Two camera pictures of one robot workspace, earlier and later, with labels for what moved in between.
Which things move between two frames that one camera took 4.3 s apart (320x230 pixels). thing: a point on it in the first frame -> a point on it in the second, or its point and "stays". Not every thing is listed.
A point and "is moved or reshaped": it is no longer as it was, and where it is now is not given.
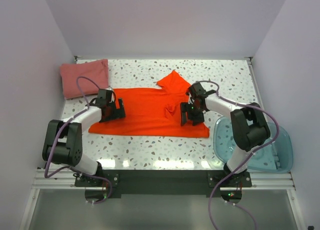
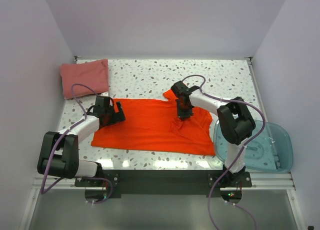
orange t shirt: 154,112 is moved or reshaped
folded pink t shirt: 97,71 stays
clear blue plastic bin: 275,156 stays
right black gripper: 185,107 -> 183,115
